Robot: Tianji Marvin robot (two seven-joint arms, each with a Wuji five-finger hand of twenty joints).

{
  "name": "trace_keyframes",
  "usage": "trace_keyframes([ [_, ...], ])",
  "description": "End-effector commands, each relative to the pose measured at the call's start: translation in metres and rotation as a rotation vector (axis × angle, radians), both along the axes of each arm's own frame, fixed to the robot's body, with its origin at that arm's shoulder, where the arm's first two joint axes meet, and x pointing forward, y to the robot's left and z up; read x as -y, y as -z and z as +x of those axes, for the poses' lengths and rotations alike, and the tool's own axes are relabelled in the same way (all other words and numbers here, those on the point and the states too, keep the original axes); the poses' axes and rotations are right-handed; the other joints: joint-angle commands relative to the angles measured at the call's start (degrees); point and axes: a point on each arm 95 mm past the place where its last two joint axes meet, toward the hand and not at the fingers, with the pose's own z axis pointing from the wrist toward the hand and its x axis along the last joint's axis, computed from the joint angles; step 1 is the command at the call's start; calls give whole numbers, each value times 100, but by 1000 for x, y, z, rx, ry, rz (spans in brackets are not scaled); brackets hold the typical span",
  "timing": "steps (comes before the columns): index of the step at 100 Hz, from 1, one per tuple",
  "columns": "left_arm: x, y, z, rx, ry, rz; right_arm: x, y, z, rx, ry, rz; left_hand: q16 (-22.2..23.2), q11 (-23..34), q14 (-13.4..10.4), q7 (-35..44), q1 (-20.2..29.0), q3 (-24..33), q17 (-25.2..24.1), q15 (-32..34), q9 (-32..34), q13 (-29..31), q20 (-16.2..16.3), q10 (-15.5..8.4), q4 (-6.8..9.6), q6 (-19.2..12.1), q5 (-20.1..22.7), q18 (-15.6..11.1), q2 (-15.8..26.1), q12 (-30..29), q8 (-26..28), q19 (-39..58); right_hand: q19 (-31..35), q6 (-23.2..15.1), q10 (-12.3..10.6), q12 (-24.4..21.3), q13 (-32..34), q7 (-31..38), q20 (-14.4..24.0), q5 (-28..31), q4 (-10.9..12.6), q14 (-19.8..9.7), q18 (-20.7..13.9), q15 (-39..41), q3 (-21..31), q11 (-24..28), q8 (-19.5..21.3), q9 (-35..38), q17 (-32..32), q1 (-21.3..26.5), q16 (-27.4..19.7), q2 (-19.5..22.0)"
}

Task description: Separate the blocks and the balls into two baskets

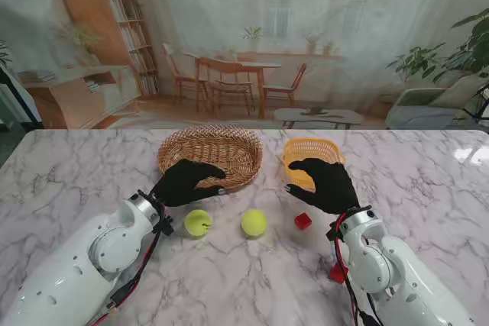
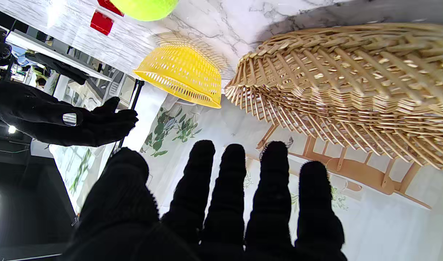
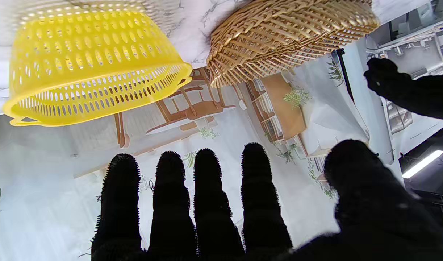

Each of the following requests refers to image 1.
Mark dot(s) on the black metal frame post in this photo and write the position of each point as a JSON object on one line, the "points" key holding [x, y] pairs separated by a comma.
{"points": [[23, 101]]}

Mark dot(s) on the woven wicker oval basket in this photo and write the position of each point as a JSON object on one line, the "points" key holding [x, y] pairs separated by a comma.
{"points": [[229, 150]]}

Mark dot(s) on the yellow plastic mesh basket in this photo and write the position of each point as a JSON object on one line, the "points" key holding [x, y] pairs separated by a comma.
{"points": [[311, 148]]}

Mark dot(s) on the black tripod stand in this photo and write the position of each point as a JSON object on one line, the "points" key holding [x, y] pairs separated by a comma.
{"points": [[482, 104]]}

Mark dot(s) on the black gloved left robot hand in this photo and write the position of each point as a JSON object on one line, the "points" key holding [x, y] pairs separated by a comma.
{"points": [[179, 184]]}

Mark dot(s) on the plain yellow tennis ball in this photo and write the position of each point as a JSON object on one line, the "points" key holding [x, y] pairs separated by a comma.
{"points": [[254, 223]]}

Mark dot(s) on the printed room scene backdrop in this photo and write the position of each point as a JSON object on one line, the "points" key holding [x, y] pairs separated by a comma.
{"points": [[244, 36]]}

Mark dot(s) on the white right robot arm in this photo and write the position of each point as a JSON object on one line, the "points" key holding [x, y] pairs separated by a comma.
{"points": [[397, 272]]}

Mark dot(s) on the red toy block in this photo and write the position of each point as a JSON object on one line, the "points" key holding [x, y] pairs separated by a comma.
{"points": [[336, 274], [302, 221]]}

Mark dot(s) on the yellow tennis ball black logo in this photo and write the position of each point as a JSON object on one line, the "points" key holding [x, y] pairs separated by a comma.
{"points": [[196, 224]]}

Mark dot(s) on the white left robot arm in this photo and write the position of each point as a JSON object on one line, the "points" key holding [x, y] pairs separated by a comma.
{"points": [[76, 268]]}

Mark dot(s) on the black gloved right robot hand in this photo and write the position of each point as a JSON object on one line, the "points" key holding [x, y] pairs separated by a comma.
{"points": [[334, 188]]}

